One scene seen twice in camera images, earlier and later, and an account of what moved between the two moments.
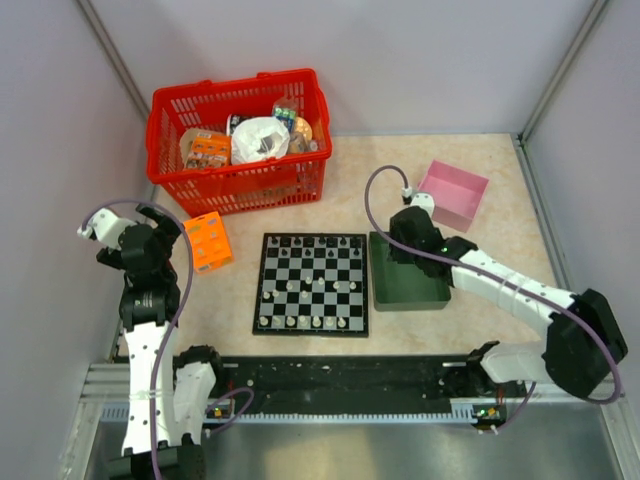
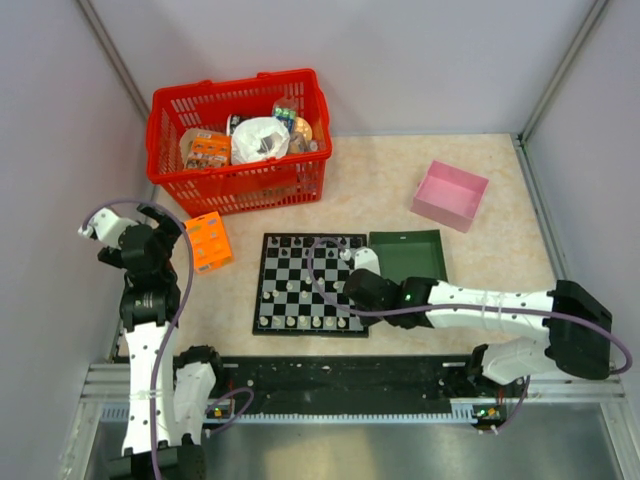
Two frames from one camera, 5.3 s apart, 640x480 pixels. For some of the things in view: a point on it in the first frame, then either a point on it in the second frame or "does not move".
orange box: x=209 y=243 does not move
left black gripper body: x=167 y=232 does not move
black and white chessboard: x=312 y=284 does not move
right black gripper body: x=401 y=256 -> x=372 y=321
